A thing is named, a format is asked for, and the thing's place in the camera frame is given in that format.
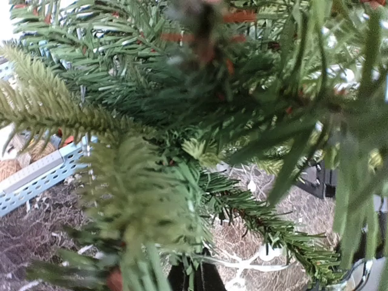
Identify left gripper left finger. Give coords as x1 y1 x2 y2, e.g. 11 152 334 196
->
167 262 191 291

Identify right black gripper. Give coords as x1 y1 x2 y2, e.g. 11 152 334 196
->
295 161 338 199

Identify white ball string lights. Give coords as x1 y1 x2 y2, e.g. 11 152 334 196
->
181 163 373 291

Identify twine ball ornament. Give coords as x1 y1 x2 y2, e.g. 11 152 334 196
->
0 159 21 181

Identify light blue plastic basket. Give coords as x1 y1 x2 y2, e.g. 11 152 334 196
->
1 44 97 216

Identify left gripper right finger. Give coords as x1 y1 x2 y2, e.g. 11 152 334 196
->
194 263 226 291

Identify small green christmas tree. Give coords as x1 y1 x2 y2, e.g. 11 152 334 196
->
5 1 387 290

